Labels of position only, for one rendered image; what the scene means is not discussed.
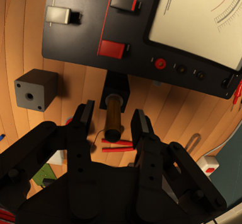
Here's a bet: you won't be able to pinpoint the dark meter body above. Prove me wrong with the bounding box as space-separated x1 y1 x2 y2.
41 0 242 100

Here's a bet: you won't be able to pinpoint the amber handled trim tool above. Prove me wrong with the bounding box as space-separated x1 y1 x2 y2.
104 93 125 143

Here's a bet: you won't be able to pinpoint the grey cube block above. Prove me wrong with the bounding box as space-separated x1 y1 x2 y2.
14 68 59 113

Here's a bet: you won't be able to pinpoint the black key with red edge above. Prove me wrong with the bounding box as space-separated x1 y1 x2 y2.
110 0 142 14

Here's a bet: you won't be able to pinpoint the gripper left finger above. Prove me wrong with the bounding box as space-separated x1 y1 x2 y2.
0 100 96 216

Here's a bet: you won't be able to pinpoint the red cables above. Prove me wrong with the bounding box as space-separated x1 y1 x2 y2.
0 206 16 224

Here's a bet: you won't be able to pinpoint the grey range key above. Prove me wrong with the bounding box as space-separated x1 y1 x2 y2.
45 6 83 25

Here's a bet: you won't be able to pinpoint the cream meter dial window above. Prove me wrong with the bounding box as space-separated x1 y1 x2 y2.
143 0 242 73

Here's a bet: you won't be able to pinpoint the black knob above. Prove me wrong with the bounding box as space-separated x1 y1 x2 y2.
221 73 239 90

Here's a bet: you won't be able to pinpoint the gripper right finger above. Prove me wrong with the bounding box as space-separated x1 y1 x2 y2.
130 109 228 216

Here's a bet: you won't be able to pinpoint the red test probe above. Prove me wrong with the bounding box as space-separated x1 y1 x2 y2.
230 80 242 112

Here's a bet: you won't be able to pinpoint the black tool holder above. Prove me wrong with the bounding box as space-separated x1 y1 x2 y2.
99 70 131 114

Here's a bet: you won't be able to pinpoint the red socket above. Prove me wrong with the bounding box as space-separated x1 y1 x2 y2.
154 57 167 70

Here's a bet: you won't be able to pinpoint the red handled pliers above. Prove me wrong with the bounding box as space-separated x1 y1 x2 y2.
88 138 135 153

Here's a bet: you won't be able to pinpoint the black socket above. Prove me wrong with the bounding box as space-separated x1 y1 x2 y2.
195 70 207 81
176 64 188 74

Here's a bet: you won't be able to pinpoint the green circuit board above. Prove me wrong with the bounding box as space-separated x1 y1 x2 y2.
31 163 58 187

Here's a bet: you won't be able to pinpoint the white box with red button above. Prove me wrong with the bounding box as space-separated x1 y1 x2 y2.
197 155 220 182

